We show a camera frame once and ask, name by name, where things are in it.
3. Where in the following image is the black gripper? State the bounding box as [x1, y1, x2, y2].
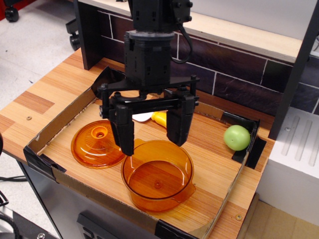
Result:
[98, 31, 199, 156]

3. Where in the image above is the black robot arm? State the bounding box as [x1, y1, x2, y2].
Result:
[99, 0, 199, 156]

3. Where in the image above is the cardboard fence with black tape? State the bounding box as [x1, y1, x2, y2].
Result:
[24, 68, 266, 239]

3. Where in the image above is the orange transparent plastic pot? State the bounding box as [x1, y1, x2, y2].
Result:
[121, 139, 196, 212]

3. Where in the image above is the orange transparent pot lid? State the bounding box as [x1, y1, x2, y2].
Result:
[71, 120, 126, 169]

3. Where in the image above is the green toy apple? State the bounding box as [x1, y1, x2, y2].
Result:
[224, 125, 251, 151]

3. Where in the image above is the dark brick backsplash panel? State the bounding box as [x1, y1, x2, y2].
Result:
[97, 9, 319, 116]

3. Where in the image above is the black chair caster base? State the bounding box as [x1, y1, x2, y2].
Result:
[65, 19, 80, 51]

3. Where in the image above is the white toy sink block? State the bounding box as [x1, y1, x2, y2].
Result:
[257, 108, 319, 225]

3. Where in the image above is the black caster wheel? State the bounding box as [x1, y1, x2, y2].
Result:
[4, 6, 19, 22]

